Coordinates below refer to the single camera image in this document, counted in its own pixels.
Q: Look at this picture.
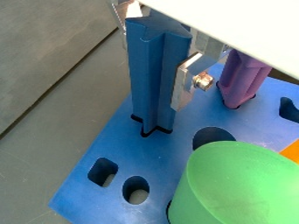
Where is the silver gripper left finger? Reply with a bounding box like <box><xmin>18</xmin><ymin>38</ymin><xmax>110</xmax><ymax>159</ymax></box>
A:
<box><xmin>110</xmin><ymin>0</ymin><xmax>143</xmax><ymax>47</ymax></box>

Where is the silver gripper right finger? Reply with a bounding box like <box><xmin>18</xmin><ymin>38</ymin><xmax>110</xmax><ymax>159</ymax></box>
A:
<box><xmin>171</xmin><ymin>31</ymin><xmax>231</xmax><ymax>111</ymax></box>

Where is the blue star-shaped peg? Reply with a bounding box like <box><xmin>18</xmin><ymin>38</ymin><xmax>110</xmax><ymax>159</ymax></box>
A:
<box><xmin>126</xmin><ymin>16</ymin><xmax>193</xmax><ymax>137</ymax></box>

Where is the blue shape-sorting board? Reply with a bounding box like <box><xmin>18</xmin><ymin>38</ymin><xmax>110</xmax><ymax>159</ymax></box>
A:
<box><xmin>48</xmin><ymin>62</ymin><xmax>299</xmax><ymax>224</ymax></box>

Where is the purple peg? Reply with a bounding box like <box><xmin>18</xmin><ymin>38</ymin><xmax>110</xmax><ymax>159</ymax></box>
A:
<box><xmin>217</xmin><ymin>50</ymin><xmax>273</xmax><ymax>109</ymax></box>

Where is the orange peg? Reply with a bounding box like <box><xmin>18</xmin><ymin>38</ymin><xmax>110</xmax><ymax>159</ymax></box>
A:
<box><xmin>279</xmin><ymin>139</ymin><xmax>299</xmax><ymax>164</ymax></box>

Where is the green cylinder peg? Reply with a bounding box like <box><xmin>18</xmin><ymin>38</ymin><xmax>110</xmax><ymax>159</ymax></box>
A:
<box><xmin>169</xmin><ymin>141</ymin><xmax>299</xmax><ymax>224</ymax></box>

